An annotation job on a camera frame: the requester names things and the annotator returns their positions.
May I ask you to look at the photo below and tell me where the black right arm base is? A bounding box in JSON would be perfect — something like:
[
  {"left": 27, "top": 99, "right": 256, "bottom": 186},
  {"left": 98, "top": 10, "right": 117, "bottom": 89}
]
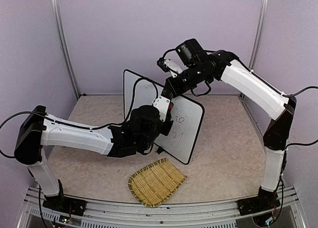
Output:
[{"left": 237, "top": 187, "right": 281, "bottom": 216}]

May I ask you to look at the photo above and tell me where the woven bamboo tray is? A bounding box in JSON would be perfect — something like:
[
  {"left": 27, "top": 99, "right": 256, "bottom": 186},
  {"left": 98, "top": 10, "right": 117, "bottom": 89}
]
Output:
[{"left": 128, "top": 158, "right": 187, "bottom": 208}]

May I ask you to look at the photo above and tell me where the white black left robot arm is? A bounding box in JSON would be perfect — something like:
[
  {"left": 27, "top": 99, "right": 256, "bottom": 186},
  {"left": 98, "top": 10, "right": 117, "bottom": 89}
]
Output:
[{"left": 1, "top": 89, "right": 173, "bottom": 211}]

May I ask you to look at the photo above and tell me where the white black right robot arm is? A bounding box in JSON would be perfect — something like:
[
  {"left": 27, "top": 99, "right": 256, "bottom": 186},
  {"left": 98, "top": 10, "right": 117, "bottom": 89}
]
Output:
[{"left": 157, "top": 38, "right": 297, "bottom": 210}]

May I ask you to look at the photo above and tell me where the aluminium corner post left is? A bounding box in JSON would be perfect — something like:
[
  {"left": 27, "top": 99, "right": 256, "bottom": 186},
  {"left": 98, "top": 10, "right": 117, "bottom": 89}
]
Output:
[{"left": 51, "top": 0, "right": 81, "bottom": 100}]

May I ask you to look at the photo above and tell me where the aluminium corner post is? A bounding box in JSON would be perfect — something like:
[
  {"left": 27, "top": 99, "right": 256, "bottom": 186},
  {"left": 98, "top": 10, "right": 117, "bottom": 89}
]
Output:
[
  {"left": 51, "top": 0, "right": 81, "bottom": 100},
  {"left": 249, "top": 0, "right": 269, "bottom": 69}
]

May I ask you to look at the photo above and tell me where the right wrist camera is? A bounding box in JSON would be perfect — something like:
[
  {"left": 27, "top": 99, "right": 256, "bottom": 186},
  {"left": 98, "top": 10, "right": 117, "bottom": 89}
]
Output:
[{"left": 157, "top": 58, "right": 182, "bottom": 78}]

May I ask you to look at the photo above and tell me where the red bone-shaped eraser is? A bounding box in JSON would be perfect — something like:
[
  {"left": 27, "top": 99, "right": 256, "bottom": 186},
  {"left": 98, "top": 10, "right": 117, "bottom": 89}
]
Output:
[{"left": 168, "top": 102, "right": 173, "bottom": 111}]

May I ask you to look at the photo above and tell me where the white whiteboard black frame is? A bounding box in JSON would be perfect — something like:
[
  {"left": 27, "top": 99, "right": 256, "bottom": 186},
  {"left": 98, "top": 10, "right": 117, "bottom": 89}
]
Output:
[{"left": 133, "top": 80, "right": 205, "bottom": 165}]

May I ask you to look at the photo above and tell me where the aluminium front rail frame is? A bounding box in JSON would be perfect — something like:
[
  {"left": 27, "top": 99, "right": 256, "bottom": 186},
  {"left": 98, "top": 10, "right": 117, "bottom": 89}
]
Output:
[{"left": 16, "top": 187, "right": 309, "bottom": 228}]

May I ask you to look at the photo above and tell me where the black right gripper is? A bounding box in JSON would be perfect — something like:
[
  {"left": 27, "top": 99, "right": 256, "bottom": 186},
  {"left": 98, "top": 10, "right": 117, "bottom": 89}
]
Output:
[{"left": 161, "top": 63, "right": 210, "bottom": 98}]

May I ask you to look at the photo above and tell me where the black whiteboard stand foot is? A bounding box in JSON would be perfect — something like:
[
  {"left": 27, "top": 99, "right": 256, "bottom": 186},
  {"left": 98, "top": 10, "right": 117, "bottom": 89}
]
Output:
[{"left": 156, "top": 147, "right": 164, "bottom": 154}]

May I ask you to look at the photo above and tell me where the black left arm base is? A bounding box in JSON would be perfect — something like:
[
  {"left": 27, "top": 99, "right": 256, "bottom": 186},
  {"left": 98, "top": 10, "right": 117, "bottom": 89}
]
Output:
[{"left": 43, "top": 179, "right": 86, "bottom": 217}]

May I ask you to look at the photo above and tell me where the aluminium corner post right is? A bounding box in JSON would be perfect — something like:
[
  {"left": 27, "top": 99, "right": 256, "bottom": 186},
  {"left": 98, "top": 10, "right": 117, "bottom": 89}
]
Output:
[{"left": 249, "top": 0, "right": 269, "bottom": 69}]

